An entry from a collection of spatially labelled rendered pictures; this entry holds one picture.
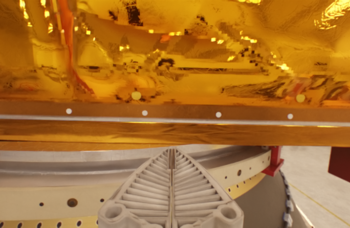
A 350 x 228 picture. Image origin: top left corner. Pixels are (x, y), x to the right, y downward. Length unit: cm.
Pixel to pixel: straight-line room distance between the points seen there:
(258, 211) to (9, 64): 64
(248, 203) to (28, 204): 45
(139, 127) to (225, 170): 20
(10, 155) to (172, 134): 29
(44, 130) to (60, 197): 16
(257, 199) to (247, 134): 23
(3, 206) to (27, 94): 19
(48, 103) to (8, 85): 7
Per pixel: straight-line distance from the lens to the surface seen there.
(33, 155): 34
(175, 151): 17
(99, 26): 30
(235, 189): 42
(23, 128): 42
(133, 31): 29
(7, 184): 34
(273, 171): 46
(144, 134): 29
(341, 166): 72
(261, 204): 51
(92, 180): 28
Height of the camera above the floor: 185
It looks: 6 degrees down
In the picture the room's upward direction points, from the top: 1 degrees clockwise
